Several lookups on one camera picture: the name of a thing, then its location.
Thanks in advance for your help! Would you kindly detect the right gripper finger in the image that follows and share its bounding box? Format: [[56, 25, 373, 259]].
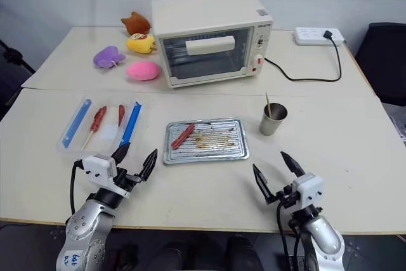
[[252, 163, 275, 204], [279, 150, 306, 178]]

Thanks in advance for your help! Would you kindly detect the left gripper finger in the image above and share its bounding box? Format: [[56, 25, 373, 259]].
[[110, 142, 132, 166], [138, 148, 159, 183]]

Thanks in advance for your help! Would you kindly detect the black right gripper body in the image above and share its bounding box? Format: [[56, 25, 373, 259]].
[[266, 184, 301, 209]]

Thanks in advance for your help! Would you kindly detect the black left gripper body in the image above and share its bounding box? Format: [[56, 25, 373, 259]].
[[112, 166, 144, 193]]

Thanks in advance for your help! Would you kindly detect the small red sausage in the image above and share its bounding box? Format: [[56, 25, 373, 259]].
[[114, 103, 128, 140]]

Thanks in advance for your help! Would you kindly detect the long sausage on bamboo skewer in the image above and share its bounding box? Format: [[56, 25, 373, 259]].
[[80, 105, 108, 152]]

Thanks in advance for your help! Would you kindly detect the bare bamboo skewer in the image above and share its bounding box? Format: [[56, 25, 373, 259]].
[[265, 91, 275, 117]]

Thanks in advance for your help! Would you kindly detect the loose red sausage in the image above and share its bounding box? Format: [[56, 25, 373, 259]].
[[171, 123, 195, 150]]

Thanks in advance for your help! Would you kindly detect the metal cup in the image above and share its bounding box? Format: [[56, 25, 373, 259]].
[[258, 102, 289, 136]]

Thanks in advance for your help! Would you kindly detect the metal baking tray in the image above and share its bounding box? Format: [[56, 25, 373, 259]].
[[162, 117, 252, 166]]

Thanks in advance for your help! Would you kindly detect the clear box with blue clips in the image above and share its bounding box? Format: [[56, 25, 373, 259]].
[[55, 97, 148, 158]]

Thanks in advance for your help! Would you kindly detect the pink plush toy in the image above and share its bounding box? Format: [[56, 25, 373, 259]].
[[126, 60, 162, 82]]

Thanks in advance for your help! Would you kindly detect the purple plush toy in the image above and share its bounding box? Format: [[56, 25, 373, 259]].
[[92, 45, 127, 70]]

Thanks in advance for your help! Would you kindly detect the yellow plush toy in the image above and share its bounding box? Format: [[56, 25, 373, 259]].
[[126, 32, 159, 55]]

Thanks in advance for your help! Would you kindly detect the white power strip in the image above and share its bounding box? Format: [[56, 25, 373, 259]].
[[294, 26, 346, 47]]

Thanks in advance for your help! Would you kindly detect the brown plush toy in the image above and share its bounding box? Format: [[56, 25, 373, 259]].
[[120, 11, 152, 36]]

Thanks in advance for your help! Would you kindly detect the black chair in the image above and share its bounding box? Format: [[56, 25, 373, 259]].
[[354, 22, 406, 107]]

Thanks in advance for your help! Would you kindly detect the black tripod stand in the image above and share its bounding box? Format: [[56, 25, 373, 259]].
[[0, 38, 36, 76]]

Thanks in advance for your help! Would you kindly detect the cream toaster oven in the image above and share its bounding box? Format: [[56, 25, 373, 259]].
[[150, 0, 275, 90]]

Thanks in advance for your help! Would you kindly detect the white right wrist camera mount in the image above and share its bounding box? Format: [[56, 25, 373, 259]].
[[291, 172, 325, 210]]

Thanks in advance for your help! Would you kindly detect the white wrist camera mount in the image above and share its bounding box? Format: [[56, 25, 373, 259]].
[[291, 172, 325, 210], [81, 154, 131, 201]]

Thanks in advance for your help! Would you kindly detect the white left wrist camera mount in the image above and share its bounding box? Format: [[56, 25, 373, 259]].
[[81, 154, 131, 201]]

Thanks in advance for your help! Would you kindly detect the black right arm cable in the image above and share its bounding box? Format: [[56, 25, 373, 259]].
[[276, 200, 306, 271]]

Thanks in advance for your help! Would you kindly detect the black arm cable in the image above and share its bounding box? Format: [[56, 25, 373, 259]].
[[276, 200, 306, 271], [65, 160, 85, 225]]

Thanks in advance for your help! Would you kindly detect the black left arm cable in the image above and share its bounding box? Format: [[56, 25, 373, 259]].
[[65, 160, 85, 225]]

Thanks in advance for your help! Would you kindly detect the black oven power cable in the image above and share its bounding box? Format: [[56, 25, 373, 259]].
[[263, 30, 343, 83]]

